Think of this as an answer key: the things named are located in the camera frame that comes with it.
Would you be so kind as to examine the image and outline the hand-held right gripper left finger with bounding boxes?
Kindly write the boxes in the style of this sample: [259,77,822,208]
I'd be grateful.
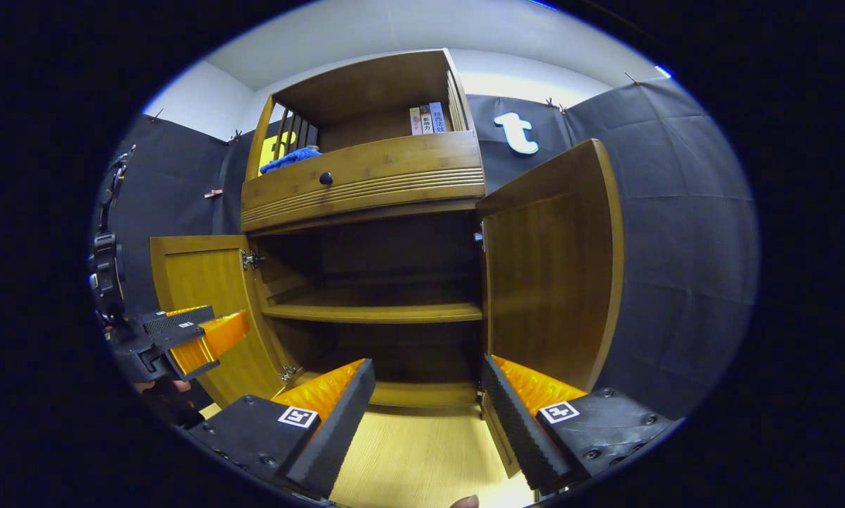
[186,358,376,498]

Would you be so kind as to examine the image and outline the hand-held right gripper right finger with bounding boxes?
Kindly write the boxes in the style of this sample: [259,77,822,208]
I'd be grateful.
[480,354,677,495]

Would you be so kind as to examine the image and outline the wooden shoe cabinet door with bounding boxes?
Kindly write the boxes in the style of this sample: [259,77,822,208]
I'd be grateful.
[475,138,624,480]
[150,235,289,409]

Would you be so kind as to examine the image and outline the wooden double-door shoe cabinet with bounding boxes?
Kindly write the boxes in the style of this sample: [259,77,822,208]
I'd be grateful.
[150,48,624,480]

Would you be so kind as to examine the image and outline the wooden inner cabinet shelf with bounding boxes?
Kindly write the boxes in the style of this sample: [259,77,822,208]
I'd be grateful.
[262,302,483,324]

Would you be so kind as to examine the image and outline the wooden cabinet drawer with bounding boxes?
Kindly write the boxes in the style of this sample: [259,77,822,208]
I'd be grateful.
[241,131,487,234]

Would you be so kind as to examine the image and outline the blue cloth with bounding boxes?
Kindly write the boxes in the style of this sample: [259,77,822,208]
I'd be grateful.
[259,145,322,175]

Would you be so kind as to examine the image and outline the black backdrop cloth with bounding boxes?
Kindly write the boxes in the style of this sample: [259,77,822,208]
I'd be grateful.
[91,76,760,424]

